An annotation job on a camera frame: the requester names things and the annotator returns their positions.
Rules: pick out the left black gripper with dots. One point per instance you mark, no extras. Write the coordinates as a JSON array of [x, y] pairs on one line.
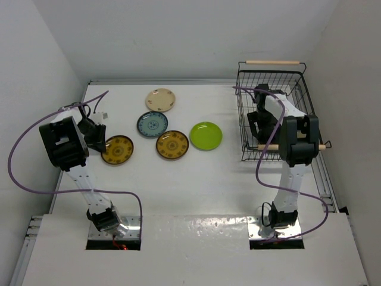
[[97, 142]]

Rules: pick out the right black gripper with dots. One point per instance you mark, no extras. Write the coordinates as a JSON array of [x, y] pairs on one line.
[[254, 118]]

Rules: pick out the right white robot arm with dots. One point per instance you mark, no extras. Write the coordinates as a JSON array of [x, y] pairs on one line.
[[297, 136]]

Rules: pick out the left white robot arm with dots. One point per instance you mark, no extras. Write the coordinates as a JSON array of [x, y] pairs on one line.
[[67, 140]]

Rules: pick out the left yellow patterned plate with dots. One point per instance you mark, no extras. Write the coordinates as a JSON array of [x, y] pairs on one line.
[[119, 149]]

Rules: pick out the yellow patterned plate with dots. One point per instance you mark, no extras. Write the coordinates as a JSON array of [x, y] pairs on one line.
[[172, 145], [119, 149]]

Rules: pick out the lime green plate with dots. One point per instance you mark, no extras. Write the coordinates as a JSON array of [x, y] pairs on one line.
[[206, 136]]

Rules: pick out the blue patterned plate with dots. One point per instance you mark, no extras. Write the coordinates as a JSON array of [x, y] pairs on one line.
[[152, 124]]

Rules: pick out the beige floral plate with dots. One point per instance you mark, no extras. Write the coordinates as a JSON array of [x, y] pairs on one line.
[[161, 99]]

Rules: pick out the middle yellow patterned plate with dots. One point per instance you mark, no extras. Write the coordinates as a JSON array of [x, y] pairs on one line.
[[172, 145]]

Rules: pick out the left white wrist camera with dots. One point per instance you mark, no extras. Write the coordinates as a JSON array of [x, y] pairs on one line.
[[99, 117]]

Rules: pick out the black wire dish rack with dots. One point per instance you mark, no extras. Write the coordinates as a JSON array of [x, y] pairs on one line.
[[255, 79]]

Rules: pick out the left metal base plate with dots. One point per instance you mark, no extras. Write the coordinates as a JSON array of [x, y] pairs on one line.
[[129, 229]]

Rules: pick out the metal base plate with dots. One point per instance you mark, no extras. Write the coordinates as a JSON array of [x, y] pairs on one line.
[[258, 230], [129, 229]]

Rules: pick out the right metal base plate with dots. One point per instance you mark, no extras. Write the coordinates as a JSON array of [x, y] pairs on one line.
[[258, 230]]

